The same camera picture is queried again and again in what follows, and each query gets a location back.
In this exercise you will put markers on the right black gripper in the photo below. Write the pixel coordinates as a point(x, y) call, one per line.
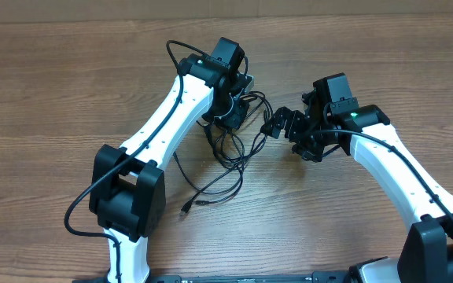
point(294, 120)

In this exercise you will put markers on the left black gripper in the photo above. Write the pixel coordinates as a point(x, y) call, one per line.
point(235, 119)

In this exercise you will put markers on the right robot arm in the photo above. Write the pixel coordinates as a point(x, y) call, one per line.
point(333, 119)

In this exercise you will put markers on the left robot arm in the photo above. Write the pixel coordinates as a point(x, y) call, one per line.
point(128, 191)

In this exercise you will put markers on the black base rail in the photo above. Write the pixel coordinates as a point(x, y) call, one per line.
point(250, 279)

